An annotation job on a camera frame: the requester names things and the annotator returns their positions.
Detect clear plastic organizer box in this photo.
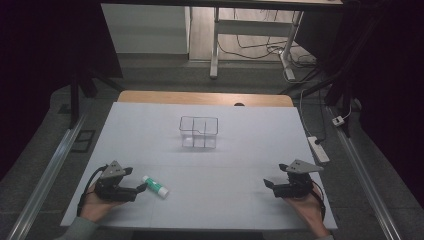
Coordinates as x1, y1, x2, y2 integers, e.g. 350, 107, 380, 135
178, 115, 220, 150

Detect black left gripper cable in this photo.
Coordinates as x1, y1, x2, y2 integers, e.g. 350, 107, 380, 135
76, 165, 108, 218

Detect white paper sheet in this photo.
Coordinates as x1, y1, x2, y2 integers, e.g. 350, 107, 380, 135
60, 101, 339, 232

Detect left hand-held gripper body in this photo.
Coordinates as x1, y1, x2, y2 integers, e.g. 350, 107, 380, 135
94, 160, 138, 203

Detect black metal stand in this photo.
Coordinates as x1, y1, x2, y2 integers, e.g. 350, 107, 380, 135
279, 6, 384, 138
67, 69, 126, 130

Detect person's right hand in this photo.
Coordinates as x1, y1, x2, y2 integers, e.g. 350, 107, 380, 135
283, 185, 327, 232

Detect white cabinet panel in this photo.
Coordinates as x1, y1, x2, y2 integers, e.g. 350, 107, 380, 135
100, 3, 192, 55

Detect black floor cables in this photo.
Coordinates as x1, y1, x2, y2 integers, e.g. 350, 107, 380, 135
217, 9, 318, 84

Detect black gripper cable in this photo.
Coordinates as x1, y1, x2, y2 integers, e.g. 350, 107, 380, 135
312, 179, 327, 222
76, 165, 108, 218

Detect person's left hand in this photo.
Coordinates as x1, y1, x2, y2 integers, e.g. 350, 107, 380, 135
79, 191, 125, 224

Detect white power strip cable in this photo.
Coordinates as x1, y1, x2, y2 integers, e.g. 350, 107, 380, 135
298, 87, 313, 138

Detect aluminium rail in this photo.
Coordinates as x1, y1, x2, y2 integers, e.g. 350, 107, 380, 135
5, 113, 88, 240
326, 105, 404, 240

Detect green and white glue stick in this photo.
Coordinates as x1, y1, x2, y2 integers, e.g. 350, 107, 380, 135
141, 175, 170, 200

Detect white desk frame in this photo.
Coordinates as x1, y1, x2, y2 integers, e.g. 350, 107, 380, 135
209, 6, 305, 82

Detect white power strip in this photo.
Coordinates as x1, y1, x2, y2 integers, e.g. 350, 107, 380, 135
306, 135, 331, 164

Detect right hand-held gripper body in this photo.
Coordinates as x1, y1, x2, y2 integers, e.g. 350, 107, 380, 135
272, 159, 325, 200

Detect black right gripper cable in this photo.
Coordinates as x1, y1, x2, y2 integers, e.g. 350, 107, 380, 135
312, 179, 327, 222

